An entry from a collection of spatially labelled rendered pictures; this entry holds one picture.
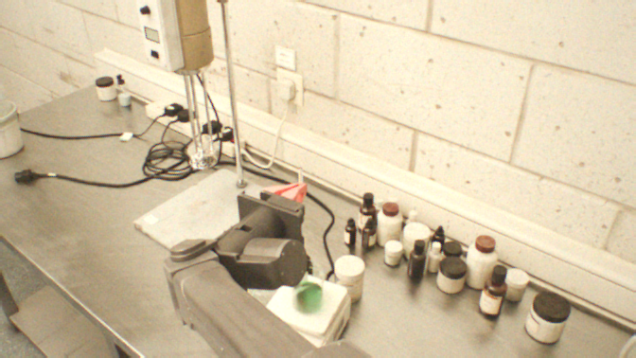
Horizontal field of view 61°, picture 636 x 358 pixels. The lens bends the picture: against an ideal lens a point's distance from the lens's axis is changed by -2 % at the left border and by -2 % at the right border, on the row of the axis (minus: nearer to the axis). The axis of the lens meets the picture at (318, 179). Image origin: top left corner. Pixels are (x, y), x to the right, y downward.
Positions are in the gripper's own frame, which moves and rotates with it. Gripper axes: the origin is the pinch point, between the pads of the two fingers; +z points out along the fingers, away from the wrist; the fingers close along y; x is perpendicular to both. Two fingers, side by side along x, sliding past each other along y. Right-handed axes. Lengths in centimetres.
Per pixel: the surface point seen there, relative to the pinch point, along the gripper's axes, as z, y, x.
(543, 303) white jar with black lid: 24, -38, 28
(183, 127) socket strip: 48, 70, 32
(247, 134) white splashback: 50, 48, 30
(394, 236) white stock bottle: 31.5, -4.5, 31.7
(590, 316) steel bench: 32, -47, 36
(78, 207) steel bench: 7, 70, 35
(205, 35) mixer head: 23.1, 35.3, -10.3
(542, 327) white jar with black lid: 21, -39, 31
